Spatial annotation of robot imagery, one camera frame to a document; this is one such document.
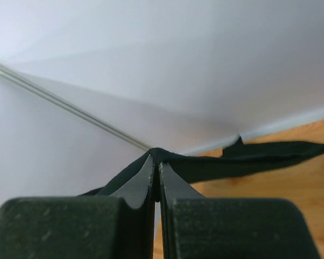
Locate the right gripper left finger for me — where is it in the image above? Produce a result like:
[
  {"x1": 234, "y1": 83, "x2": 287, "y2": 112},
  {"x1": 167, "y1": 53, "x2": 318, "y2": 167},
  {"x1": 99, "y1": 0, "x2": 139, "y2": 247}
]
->
[{"x1": 0, "y1": 156, "x2": 154, "y2": 258}]

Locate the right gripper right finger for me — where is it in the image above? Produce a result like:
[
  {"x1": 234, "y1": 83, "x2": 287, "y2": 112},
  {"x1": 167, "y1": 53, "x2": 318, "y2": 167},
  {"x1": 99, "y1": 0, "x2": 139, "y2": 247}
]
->
[{"x1": 159, "y1": 164, "x2": 320, "y2": 258}]

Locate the black t-shirt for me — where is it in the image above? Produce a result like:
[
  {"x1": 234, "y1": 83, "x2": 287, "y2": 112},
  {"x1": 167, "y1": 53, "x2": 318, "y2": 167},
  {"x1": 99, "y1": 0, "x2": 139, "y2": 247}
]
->
[{"x1": 87, "y1": 138, "x2": 324, "y2": 195}]

